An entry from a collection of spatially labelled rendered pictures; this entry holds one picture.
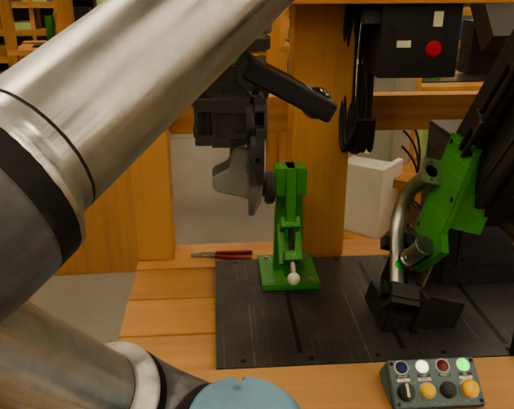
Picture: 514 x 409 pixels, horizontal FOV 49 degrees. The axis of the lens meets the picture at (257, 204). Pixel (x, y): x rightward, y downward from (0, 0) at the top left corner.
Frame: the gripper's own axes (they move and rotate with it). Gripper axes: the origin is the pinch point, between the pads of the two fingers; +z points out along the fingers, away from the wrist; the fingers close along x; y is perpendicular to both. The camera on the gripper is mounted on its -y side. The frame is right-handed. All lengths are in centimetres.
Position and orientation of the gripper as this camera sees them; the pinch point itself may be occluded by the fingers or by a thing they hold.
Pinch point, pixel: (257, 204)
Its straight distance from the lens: 70.3
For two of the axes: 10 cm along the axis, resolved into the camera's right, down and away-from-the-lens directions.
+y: -10.0, 0.3, -0.7
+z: 0.0, 9.3, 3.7
